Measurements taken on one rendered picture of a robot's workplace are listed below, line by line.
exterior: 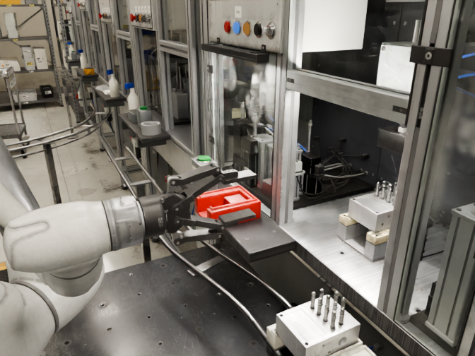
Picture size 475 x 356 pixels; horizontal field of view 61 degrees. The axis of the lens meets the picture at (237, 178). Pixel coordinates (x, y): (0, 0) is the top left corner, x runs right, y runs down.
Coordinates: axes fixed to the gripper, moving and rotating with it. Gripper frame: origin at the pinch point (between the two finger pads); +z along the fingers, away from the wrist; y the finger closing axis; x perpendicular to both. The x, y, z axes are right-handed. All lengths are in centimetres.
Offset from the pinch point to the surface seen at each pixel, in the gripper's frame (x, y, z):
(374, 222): -4.2, -12.1, 33.1
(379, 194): 3.3, -9.9, 41.5
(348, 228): 3.5, -17.7, 32.5
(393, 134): -0.2, 7.4, 39.4
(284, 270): 39, -55, 38
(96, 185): 288, -112, 1
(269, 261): 49, -58, 38
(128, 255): 164, -112, 2
